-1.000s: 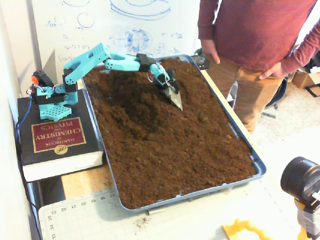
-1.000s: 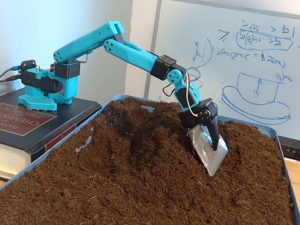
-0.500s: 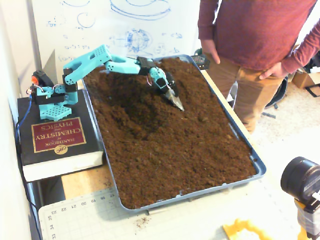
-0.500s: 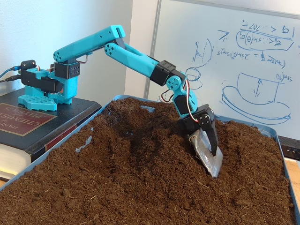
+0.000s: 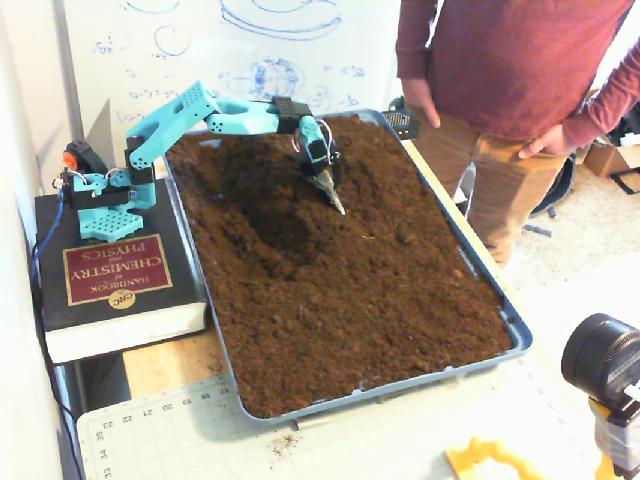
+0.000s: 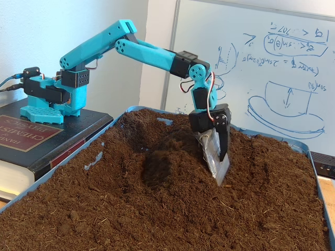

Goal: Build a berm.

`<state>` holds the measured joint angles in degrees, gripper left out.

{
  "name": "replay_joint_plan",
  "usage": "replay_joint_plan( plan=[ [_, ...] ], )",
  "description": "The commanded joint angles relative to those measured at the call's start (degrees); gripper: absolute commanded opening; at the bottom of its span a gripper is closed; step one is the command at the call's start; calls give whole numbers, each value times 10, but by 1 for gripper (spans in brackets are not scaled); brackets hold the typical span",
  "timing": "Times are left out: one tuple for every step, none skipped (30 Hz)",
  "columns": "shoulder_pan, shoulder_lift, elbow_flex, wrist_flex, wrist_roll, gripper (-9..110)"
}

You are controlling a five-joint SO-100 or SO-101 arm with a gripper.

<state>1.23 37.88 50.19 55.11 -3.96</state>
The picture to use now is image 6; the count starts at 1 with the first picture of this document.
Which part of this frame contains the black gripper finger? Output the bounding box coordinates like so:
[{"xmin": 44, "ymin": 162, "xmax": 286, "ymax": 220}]
[{"xmin": 213, "ymin": 112, "xmax": 231, "ymax": 162}]

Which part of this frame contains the grey metal shovel gripper finger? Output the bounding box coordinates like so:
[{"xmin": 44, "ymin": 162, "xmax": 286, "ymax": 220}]
[{"xmin": 194, "ymin": 129, "xmax": 231, "ymax": 187}]

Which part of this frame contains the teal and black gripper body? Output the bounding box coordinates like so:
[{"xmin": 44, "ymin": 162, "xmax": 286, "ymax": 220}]
[{"xmin": 188, "ymin": 79, "xmax": 231, "ymax": 134}]

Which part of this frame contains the brown soil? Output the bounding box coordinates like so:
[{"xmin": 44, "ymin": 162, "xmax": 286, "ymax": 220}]
[{"xmin": 0, "ymin": 108, "xmax": 330, "ymax": 251}]

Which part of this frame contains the blue plastic tray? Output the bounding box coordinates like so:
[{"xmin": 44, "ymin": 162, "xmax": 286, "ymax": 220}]
[{"xmin": 0, "ymin": 106, "xmax": 335, "ymax": 251}]

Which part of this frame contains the whiteboard with blue drawings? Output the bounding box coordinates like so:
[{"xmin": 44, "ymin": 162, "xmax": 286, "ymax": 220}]
[{"xmin": 161, "ymin": 0, "xmax": 335, "ymax": 155}]

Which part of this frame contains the black perforated basket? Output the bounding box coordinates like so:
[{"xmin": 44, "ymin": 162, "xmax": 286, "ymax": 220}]
[{"xmin": 310, "ymin": 151, "xmax": 335, "ymax": 180}]

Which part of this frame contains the black chemistry physics handbook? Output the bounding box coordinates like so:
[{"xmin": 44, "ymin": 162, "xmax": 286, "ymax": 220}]
[{"xmin": 0, "ymin": 98, "xmax": 115, "ymax": 202}]

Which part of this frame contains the red white servo cable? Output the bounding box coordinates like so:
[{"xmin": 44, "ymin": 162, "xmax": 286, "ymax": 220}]
[{"xmin": 179, "ymin": 72, "xmax": 226, "ymax": 121}]

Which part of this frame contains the black cable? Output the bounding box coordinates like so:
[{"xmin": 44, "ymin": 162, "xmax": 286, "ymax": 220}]
[{"xmin": 0, "ymin": 83, "xmax": 25, "ymax": 92}]

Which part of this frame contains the blue cable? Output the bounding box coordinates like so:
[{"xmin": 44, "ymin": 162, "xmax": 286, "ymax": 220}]
[{"xmin": 0, "ymin": 74, "xmax": 25, "ymax": 88}]

